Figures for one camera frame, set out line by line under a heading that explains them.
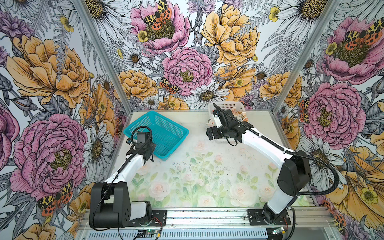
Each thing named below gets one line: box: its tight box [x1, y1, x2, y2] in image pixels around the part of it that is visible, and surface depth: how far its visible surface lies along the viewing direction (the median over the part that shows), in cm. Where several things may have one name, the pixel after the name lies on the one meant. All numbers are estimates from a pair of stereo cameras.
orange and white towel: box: [230, 109, 249, 122], surface depth 106 cm
